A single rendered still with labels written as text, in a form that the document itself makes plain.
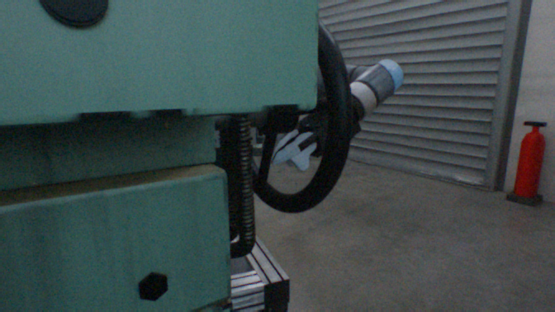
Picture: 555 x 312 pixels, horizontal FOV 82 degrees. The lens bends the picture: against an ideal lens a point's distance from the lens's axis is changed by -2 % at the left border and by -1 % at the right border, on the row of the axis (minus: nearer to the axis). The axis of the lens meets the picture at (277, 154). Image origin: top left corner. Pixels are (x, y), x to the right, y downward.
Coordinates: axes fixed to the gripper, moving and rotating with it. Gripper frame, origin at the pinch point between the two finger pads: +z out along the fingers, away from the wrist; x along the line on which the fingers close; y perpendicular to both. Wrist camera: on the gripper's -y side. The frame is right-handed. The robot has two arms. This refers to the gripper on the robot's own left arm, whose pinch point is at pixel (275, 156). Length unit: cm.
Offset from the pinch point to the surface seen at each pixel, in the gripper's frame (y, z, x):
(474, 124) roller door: 143, -211, 85
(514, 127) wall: 145, -215, 57
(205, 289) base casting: -13.2, 22.0, -31.6
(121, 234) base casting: -19.5, 23.3, -31.6
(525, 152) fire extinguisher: 151, -194, 42
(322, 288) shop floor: 88, -9, 43
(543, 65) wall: 106, -239, 45
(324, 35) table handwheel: -19.1, -3.3, -20.5
